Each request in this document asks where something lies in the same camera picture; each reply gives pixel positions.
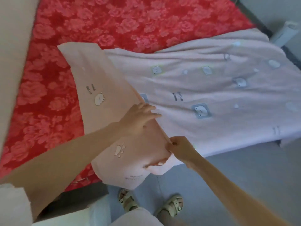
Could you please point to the person's white shorts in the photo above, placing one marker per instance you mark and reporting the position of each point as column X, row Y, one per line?
column 136, row 218

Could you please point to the person's right forearm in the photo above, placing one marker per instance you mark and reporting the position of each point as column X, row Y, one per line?
column 235, row 195

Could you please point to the red floral mattress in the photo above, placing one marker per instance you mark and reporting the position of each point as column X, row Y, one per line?
column 117, row 21

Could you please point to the person's left hand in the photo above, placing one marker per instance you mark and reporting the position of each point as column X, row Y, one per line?
column 136, row 119

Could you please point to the white cylinder appliance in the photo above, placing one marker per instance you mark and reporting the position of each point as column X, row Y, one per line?
column 284, row 33

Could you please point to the person's right hand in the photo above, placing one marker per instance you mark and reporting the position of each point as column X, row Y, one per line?
column 181, row 150

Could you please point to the pink bear print bedsheet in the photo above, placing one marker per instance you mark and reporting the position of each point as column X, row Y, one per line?
column 225, row 106

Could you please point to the person's right leg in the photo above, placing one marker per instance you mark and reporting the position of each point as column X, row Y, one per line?
column 164, row 217

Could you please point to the person's left forearm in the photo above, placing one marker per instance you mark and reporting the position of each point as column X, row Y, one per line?
column 56, row 167

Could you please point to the person's white shirt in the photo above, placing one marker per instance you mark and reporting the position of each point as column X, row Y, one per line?
column 14, row 207

